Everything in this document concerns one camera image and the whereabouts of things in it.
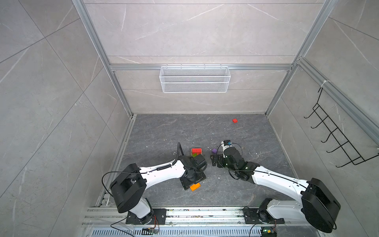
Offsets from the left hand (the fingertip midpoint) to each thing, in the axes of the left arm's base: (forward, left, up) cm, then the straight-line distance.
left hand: (201, 179), depth 81 cm
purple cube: (+20, -11, -4) cm, 24 cm away
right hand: (+13, -10, +5) cm, 17 cm away
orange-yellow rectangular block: (-3, +3, -3) cm, 5 cm away
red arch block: (+20, 0, -3) cm, 20 cm away
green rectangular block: (+4, +4, +21) cm, 21 cm away
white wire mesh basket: (+62, 0, +24) cm, 66 cm away
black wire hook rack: (+1, -61, +26) cm, 66 cm away
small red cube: (+47, -31, -5) cm, 57 cm away
